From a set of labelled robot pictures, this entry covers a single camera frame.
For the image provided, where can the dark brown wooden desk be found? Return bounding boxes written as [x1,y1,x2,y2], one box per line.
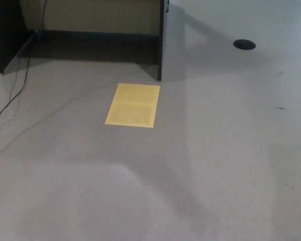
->
[0,0,170,82]

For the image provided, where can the thin black cable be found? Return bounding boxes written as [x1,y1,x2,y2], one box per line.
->
[7,54,21,107]

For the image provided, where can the black round floor cover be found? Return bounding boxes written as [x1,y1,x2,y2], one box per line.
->
[233,39,256,51]

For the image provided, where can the yellow paper envelope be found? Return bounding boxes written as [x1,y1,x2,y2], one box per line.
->
[104,83,161,129]

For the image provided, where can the thick black cable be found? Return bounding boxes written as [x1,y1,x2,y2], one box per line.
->
[0,0,46,125]

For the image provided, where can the grey cable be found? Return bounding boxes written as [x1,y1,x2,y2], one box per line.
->
[0,83,119,159]

